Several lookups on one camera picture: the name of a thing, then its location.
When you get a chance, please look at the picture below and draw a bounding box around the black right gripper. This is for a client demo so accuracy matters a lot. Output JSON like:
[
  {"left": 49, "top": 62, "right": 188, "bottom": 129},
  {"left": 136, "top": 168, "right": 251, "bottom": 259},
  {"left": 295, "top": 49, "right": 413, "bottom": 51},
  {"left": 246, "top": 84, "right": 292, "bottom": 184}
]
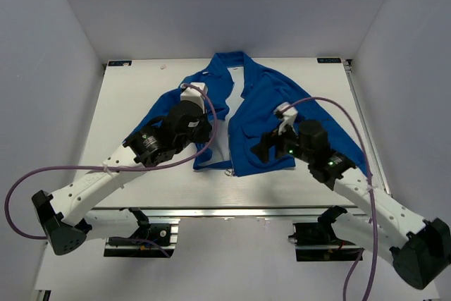
[{"left": 249, "top": 118, "right": 312, "bottom": 164}]

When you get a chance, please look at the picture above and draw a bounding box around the blue zip jacket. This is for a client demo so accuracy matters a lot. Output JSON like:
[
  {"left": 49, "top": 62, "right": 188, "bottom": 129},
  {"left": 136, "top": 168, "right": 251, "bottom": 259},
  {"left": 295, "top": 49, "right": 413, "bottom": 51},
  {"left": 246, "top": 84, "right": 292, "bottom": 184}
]
[{"left": 122, "top": 51, "right": 374, "bottom": 178}]

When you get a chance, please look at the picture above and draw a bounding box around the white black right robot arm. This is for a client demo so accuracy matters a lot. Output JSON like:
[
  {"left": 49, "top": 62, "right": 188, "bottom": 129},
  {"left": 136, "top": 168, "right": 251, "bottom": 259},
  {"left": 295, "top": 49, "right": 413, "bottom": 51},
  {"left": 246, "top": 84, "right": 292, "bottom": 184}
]
[{"left": 251, "top": 120, "right": 450, "bottom": 290}]

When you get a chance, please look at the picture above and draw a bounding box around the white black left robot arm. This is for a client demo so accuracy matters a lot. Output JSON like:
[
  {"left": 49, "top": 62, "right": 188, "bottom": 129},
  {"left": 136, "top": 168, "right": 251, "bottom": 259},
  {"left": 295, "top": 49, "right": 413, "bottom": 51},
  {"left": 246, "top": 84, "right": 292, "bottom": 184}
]
[{"left": 32, "top": 98, "right": 212, "bottom": 255}]

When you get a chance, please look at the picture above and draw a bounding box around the blue label sticker left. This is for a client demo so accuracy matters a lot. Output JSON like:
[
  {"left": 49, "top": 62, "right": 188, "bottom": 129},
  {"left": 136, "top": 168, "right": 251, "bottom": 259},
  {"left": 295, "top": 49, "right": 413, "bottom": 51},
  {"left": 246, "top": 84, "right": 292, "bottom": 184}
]
[{"left": 107, "top": 60, "right": 132, "bottom": 67}]

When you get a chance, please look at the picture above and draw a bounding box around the blue label sticker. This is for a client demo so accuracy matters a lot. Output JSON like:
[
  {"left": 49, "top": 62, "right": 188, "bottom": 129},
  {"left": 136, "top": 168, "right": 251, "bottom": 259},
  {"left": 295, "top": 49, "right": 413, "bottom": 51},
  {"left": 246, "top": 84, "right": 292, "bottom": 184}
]
[
  {"left": 107, "top": 60, "right": 132, "bottom": 67},
  {"left": 316, "top": 57, "right": 342, "bottom": 63}
]

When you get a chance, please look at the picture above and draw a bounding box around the blue label sticker right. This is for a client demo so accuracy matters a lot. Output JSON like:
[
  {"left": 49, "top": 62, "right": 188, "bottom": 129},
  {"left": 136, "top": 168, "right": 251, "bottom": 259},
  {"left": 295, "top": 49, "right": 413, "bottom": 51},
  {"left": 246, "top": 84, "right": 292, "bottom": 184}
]
[{"left": 316, "top": 57, "right": 342, "bottom": 63}]

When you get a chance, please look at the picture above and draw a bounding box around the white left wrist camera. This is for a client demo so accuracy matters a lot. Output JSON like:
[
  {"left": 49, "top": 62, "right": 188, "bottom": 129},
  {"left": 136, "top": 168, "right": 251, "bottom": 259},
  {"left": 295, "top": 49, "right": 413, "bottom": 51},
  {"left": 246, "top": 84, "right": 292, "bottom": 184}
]
[{"left": 180, "top": 82, "right": 208, "bottom": 113}]

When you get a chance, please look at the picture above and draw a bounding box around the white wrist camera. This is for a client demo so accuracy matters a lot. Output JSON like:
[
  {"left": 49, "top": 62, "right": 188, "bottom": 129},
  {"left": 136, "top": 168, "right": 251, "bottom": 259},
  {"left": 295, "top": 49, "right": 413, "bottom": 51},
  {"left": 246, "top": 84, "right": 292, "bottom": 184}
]
[
  {"left": 180, "top": 82, "right": 208, "bottom": 113},
  {"left": 273, "top": 102, "right": 298, "bottom": 135}
]

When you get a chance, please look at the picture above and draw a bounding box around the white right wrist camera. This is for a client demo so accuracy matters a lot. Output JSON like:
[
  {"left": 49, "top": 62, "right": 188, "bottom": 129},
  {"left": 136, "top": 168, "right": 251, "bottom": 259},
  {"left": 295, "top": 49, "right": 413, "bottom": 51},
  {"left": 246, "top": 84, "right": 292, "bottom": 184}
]
[{"left": 273, "top": 102, "right": 298, "bottom": 135}]

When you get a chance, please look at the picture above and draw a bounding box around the aluminium front table rail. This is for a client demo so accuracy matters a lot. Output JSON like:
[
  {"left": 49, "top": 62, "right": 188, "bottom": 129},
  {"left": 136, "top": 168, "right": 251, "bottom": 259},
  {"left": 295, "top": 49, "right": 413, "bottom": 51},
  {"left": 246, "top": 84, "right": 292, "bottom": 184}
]
[{"left": 86, "top": 205, "right": 367, "bottom": 221}]

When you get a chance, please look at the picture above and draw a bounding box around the aluminium table rail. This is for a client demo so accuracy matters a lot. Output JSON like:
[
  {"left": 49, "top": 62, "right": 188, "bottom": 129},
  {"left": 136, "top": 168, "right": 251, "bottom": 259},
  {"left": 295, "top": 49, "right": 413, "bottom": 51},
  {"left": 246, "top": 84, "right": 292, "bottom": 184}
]
[
  {"left": 342, "top": 59, "right": 393, "bottom": 196},
  {"left": 86, "top": 205, "right": 367, "bottom": 221}
]

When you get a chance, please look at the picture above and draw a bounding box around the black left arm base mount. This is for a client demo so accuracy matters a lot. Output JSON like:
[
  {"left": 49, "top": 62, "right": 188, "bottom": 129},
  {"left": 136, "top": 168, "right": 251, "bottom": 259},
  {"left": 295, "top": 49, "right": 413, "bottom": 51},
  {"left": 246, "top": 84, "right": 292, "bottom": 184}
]
[{"left": 104, "top": 207, "right": 179, "bottom": 259}]

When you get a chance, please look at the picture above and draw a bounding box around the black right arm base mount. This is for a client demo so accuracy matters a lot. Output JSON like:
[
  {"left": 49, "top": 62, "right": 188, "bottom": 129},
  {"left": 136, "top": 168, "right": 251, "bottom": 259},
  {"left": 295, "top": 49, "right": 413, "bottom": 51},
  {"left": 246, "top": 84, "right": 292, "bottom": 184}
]
[{"left": 288, "top": 206, "right": 362, "bottom": 262}]

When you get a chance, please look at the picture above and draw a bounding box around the aluminium right table rail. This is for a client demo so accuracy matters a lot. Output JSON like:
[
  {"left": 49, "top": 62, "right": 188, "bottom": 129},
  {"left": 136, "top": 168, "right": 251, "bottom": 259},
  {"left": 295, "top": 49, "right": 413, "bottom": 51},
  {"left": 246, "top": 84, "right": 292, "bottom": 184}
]
[{"left": 342, "top": 59, "right": 393, "bottom": 196}]

